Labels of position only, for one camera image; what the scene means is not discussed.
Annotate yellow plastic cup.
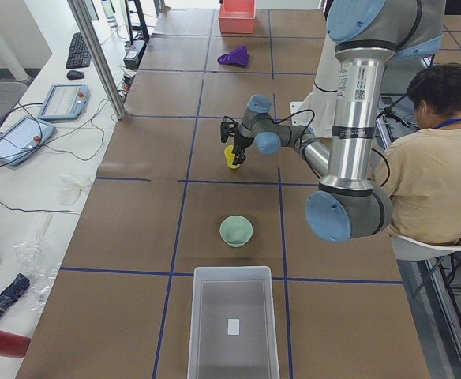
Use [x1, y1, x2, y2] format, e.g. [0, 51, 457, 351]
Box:
[224, 145, 240, 170]

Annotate teach pendant tablet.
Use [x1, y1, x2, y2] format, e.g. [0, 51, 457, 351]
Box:
[0, 116, 56, 166]
[38, 84, 89, 122]

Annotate clear crumpled plastic wrap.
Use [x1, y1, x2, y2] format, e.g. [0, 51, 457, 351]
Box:
[13, 237, 60, 313]

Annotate folded dark blue umbrella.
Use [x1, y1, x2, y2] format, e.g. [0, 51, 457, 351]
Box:
[0, 273, 30, 318]

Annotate black keyboard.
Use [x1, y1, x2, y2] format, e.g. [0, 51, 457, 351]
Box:
[66, 32, 91, 69]

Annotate seated person beige shirt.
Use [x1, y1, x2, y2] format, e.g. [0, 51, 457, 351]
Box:
[372, 63, 461, 246]

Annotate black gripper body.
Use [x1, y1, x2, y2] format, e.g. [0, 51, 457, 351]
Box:
[220, 116, 253, 155]

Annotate black power box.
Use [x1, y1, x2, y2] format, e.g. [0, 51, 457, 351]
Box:
[123, 40, 146, 70]

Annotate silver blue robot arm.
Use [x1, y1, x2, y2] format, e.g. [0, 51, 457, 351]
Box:
[220, 1, 445, 242]

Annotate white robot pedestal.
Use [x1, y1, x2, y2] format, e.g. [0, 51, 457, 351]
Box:
[290, 35, 341, 138]

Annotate purple cloth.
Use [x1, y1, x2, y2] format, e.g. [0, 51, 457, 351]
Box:
[217, 44, 250, 67]

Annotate black computer mouse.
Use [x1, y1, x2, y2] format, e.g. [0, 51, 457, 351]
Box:
[66, 69, 85, 81]

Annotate upper teach pendant tablet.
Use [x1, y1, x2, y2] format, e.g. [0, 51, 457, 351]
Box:
[38, 84, 89, 122]

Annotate lower teach pendant tablet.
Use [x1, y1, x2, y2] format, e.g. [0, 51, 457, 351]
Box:
[0, 116, 56, 166]

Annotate clear plastic storage box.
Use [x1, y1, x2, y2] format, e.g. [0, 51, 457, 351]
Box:
[187, 266, 280, 378]

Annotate red bottle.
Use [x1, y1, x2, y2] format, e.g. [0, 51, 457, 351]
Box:
[0, 330, 31, 358]

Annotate pink plastic tray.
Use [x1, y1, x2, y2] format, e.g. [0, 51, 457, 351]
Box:
[218, 0, 256, 34]

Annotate aluminium frame post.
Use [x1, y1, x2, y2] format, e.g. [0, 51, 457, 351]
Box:
[67, 0, 126, 120]

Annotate white chair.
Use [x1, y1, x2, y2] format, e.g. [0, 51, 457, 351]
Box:
[390, 228, 461, 293]

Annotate light green bowl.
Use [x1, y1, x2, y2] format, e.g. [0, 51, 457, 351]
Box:
[219, 215, 253, 248]

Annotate white crumpled cloth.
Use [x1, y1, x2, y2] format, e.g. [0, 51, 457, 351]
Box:
[58, 174, 92, 205]

